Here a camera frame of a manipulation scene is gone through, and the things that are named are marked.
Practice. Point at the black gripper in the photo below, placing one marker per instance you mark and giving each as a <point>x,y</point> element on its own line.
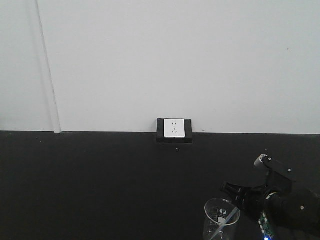
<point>250,200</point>

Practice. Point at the clear glass beaker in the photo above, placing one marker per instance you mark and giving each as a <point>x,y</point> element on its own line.
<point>211,209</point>

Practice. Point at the clear plastic pipette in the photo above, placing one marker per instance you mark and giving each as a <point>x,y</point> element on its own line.
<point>226,224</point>

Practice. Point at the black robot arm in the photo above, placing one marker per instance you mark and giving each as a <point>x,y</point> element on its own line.
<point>294,210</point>

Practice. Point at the green circuit board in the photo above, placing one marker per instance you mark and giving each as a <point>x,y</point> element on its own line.
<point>265,227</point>

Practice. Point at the white wall power socket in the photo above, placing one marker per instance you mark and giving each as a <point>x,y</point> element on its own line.
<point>174,131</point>

